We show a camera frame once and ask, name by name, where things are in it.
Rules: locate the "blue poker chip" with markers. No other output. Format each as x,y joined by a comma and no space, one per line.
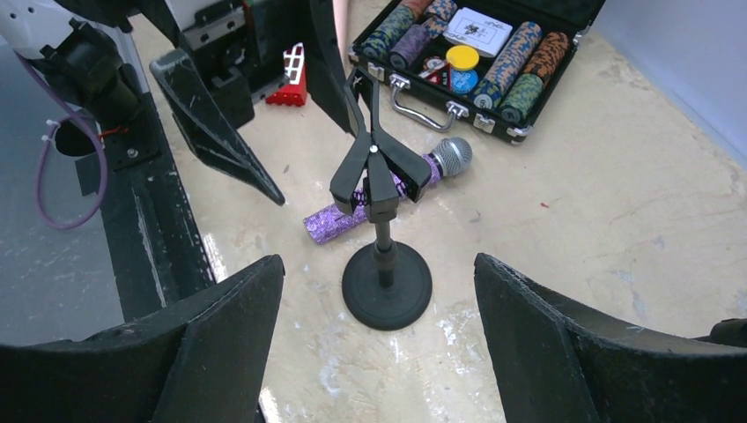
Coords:
462,82

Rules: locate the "white card deck box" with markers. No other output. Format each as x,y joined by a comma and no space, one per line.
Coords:
485,34

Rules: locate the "red toy block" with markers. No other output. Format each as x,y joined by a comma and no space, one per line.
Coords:
293,92

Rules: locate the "black poker chip case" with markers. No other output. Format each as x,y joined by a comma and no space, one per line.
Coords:
493,64

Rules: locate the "black round-base mic stand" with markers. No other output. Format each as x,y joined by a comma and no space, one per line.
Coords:
387,285

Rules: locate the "pink plastic cylinder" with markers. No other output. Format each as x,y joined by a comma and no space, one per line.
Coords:
341,18

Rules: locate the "purple glitter microphone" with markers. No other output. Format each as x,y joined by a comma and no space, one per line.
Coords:
450,157

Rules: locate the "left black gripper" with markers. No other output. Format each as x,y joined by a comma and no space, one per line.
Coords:
229,56

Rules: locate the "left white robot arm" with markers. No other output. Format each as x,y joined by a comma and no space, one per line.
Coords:
70,44

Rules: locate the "yellow poker chip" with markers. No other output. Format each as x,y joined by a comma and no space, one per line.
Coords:
462,58

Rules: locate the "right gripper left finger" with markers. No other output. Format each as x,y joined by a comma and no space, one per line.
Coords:
201,359

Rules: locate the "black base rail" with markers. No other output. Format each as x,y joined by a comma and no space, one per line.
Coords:
143,250

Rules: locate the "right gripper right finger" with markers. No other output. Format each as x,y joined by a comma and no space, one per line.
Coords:
558,360

